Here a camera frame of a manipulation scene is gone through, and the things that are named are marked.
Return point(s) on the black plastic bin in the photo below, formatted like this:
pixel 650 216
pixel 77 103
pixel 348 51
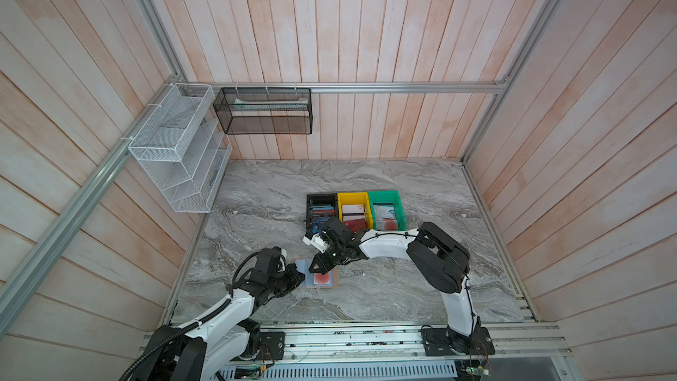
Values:
pixel 320 208

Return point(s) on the yellow plastic bin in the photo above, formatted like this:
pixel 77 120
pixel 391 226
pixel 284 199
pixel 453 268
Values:
pixel 355 210

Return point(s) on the white card red circles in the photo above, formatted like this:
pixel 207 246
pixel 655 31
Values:
pixel 323 280

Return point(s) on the white wire mesh shelf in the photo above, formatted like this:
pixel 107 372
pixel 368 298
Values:
pixel 181 148

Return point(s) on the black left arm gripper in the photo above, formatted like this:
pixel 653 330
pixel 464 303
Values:
pixel 293 277

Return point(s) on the green plastic bin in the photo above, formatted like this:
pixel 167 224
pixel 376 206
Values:
pixel 393 197

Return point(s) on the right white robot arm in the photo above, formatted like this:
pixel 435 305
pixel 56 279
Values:
pixel 442 261

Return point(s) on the tan leather card holder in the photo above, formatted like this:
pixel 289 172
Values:
pixel 303 267

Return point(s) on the silver VIP card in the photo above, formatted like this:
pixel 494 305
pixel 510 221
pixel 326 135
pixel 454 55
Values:
pixel 384 211

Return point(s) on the black mesh wall basket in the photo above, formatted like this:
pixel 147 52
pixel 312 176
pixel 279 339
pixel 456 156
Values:
pixel 265 110

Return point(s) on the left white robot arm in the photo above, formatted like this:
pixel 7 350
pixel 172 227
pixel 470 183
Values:
pixel 198 349

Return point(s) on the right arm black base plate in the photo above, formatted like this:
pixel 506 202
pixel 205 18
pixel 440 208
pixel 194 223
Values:
pixel 445 342

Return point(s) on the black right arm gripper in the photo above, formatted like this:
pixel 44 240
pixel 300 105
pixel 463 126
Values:
pixel 321 263

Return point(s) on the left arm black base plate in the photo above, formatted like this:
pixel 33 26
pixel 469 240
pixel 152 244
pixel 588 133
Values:
pixel 262 346

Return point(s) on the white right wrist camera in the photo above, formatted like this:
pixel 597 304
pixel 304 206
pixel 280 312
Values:
pixel 318 240

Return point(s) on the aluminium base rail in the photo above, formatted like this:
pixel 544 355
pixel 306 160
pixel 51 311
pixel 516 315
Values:
pixel 362 350

